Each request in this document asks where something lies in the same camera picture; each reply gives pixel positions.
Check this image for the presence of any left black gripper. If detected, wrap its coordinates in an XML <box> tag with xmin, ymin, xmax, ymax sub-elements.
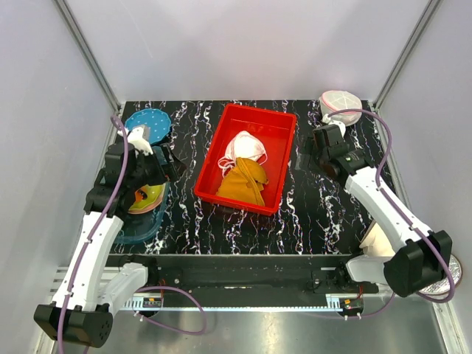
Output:
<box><xmin>128</xmin><ymin>143</ymin><xmax>187</xmax><ymax>190</ymax></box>

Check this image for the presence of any white pink mesh laundry bag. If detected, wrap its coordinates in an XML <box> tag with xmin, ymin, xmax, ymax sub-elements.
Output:
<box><xmin>319</xmin><ymin>90</ymin><xmax>362</xmax><ymax>126</ymax></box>

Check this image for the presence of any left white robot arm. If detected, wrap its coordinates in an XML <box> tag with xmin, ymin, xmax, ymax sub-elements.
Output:
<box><xmin>33</xmin><ymin>142</ymin><xmax>186</xmax><ymax>348</ymax></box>

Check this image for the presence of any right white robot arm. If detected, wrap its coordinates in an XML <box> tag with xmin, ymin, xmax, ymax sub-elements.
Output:
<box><xmin>313</xmin><ymin>125</ymin><xmax>454</xmax><ymax>297</ymax></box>

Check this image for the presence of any white pink bra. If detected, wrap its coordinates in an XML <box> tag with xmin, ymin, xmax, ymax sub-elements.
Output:
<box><xmin>218</xmin><ymin>131</ymin><xmax>268</xmax><ymax>176</ymax></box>

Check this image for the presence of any pink plate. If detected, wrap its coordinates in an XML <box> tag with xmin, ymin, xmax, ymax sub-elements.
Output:
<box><xmin>128</xmin><ymin>196</ymin><xmax>163</xmax><ymax>215</ymax></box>

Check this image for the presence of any blue polka dot plate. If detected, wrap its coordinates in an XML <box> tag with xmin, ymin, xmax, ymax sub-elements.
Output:
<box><xmin>125</xmin><ymin>108</ymin><xmax>171</xmax><ymax>145</ymax></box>

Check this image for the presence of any red plastic bin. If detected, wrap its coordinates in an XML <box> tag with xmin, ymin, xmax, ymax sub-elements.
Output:
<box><xmin>194</xmin><ymin>103</ymin><xmax>297</xmax><ymax>215</ymax></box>

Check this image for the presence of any mustard yellow garment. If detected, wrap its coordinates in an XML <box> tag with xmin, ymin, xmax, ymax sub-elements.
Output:
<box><xmin>216</xmin><ymin>158</ymin><xmax>269</xmax><ymax>207</ymax></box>

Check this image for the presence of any clear blue plastic tub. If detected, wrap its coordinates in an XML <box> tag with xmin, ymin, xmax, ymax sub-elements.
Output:
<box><xmin>114</xmin><ymin>183</ymin><xmax>170</xmax><ymax>245</ymax></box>

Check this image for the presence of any beige bear pouch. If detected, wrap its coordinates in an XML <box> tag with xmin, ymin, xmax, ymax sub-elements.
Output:
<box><xmin>359</xmin><ymin>221</ymin><xmax>395</xmax><ymax>257</ymax></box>

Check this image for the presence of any silver round coaster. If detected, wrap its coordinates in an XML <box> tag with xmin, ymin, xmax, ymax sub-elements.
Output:
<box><xmin>420</xmin><ymin>254</ymin><xmax>462</xmax><ymax>297</ymax></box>

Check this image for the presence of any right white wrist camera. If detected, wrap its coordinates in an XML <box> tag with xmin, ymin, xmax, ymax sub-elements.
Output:
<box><xmin>322</xmin><ymin>114</ymin><xmax>347</xmax><ymax>137</ymax></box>

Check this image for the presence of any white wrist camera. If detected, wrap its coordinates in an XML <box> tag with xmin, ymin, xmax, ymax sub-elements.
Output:
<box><xmin>127</xmin><ymin>125</ymin><xmax>153</xmax><ymax>156</ymax></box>
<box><xmin>322</xmin><ymin>114</ymin><xmax>347</xmax><ymax>137</ymax></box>

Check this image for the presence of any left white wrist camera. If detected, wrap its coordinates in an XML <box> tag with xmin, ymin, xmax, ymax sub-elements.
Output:
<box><xmin>127</xmin><ymin>125</ymin><xmax>153</xmax><ymax>156</ymax></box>

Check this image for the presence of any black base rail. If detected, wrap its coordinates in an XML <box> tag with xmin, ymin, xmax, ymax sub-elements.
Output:
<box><xmin>103</xmin><ymin>254</ymin><xmax>379</xmax><ymax>311</ymax></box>

